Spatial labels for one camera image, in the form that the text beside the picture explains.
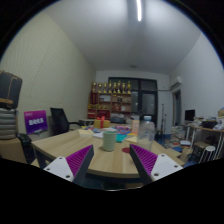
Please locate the white wall air conditioner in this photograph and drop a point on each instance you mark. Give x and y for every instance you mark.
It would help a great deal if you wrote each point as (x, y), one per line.
(176, 82)

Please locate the white round stool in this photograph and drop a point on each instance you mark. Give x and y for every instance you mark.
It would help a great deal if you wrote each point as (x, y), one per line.
(209, 150)

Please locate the yellow notepad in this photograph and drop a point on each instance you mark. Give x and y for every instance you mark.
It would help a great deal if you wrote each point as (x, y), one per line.
(85, 132)

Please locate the black padded chair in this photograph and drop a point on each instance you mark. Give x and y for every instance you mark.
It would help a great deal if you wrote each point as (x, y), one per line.
(26, 146)

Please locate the clear plastic water bottle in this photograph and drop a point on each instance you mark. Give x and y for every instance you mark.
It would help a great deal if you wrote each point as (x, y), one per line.
(146, 133)

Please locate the pale green cup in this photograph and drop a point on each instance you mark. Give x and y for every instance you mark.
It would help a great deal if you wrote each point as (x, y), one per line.
(109, 140)

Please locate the black office chair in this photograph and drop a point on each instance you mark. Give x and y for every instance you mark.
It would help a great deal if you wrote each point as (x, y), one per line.
(58, 120)

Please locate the brown cardboard box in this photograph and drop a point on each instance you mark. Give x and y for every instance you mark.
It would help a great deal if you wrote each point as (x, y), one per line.
(10, 150)

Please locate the orange standing card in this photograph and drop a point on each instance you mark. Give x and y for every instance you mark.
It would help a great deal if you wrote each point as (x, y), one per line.
(135, 126)

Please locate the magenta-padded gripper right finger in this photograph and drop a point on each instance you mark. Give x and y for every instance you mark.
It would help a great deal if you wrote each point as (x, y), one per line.
(163, 165)

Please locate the cluttered side desk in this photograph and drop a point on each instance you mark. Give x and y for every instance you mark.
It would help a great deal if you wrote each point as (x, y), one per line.
(208, 129)

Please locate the wooden shelf unit with trophies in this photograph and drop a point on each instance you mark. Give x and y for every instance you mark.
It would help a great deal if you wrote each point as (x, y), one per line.
(110, 101)

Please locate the grey ribbed cushion stack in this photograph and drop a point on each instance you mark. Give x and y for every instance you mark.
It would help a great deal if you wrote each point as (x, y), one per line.
(7, 123)

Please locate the purple sign board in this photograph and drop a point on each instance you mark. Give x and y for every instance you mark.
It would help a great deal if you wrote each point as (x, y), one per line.
(35, 122)

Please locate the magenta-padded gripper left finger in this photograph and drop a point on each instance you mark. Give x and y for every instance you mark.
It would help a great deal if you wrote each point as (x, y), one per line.
(59, 166)

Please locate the flat round red coaster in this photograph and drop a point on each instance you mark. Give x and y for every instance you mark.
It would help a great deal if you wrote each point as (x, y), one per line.
(125, 150)

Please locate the yellow gift box red ribbon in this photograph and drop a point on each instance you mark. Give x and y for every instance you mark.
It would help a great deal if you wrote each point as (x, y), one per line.
(101, 124)

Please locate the brown wooden stool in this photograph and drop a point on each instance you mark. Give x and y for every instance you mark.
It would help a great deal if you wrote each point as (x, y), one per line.
(200, 146)

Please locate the black computer monitor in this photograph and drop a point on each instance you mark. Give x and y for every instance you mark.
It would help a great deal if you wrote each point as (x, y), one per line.
(190, 115)

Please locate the teal book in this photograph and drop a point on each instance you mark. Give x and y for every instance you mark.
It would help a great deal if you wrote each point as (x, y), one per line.
(120, 137)

